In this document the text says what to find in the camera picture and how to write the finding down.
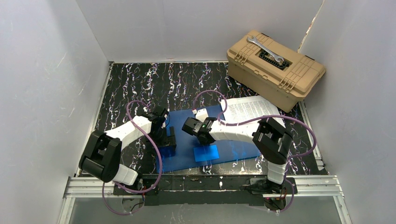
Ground blue plastic folder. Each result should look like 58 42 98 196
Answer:
159 109 261 172

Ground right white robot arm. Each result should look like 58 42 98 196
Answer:
182 117 292 194

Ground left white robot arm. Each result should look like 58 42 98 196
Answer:
78 107 177 186

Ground white printed paper files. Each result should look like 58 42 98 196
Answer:
223 96 280 123

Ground tan plastic toolbox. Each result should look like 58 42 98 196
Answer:
226 30 326 112

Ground silver open-end wrench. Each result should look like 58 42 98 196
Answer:
247 36 284 64

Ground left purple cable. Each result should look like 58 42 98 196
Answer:
101 99 163 217

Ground aluminium frame rail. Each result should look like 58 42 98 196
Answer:
58 175 352 224

